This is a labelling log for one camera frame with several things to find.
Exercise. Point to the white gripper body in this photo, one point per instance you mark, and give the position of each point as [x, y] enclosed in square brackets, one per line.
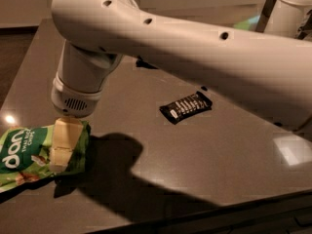
[74, 101]

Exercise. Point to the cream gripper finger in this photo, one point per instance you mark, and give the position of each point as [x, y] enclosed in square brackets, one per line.
[66, 133]

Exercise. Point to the green rice chip bag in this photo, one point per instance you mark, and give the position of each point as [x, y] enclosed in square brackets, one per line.
[25, 156]

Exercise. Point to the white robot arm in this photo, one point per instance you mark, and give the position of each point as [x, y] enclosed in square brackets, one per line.
[268, 75]

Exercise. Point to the blue white snack bag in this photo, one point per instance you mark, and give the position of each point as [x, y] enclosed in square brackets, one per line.
[141, 63]

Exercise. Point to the black rxbar chocolate bar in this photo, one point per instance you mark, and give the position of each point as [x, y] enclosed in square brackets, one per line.
[186, 107]

